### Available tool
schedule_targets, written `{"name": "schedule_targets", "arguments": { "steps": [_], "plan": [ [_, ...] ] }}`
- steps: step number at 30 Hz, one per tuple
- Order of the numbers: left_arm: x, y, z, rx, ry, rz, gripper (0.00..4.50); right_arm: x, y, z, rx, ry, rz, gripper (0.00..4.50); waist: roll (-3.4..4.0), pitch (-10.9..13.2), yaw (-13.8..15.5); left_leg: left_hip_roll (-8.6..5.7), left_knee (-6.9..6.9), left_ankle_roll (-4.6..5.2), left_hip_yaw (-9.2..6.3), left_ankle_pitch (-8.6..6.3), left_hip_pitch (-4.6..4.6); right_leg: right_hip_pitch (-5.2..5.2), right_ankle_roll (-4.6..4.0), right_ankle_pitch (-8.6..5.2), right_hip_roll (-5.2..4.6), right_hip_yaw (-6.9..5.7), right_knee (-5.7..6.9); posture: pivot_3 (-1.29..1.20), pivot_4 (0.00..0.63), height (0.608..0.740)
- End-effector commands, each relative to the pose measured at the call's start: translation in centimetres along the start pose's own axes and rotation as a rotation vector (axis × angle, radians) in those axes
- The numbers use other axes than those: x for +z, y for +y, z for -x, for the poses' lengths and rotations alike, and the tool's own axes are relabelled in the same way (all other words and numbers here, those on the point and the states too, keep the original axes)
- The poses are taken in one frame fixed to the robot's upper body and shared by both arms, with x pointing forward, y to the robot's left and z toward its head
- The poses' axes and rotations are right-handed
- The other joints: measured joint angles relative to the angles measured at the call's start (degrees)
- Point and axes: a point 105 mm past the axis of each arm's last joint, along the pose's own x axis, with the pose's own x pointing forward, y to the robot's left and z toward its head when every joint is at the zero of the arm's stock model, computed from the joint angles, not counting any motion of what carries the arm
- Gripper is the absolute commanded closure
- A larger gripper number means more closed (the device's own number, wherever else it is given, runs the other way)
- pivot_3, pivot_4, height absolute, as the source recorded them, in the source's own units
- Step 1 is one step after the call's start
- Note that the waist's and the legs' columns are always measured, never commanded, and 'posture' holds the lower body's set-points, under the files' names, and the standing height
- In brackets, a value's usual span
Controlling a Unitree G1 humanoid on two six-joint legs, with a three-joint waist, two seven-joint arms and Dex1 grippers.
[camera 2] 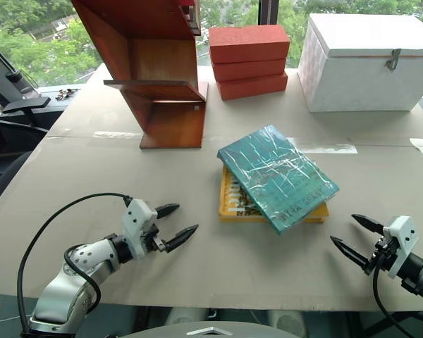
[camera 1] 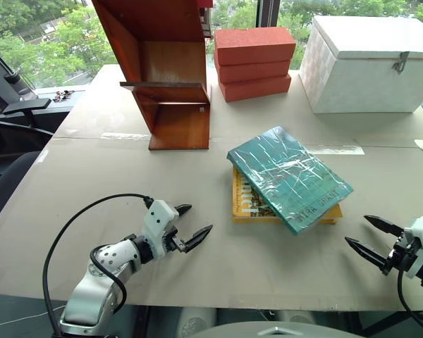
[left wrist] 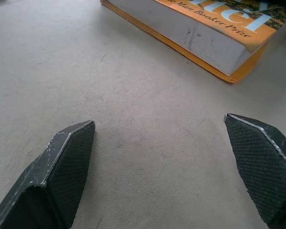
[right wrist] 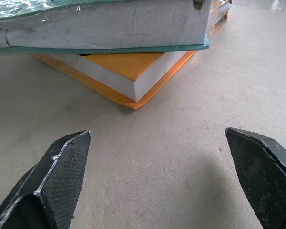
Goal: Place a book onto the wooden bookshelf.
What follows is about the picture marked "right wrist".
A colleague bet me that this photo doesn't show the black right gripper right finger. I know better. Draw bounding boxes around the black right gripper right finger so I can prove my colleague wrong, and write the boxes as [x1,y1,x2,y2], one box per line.
[225,127,286,229]

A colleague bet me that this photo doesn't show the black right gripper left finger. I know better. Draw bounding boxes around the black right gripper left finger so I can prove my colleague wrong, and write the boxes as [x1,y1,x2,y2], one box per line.
[0,130,92,229]

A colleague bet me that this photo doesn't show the orange cover thick book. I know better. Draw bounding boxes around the orange cover thick book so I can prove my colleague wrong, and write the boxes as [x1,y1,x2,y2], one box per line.
[31,50,198,110]

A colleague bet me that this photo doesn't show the green cover thick book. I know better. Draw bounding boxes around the green cover thick book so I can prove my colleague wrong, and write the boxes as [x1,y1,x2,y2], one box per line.
[0,0,213,55]

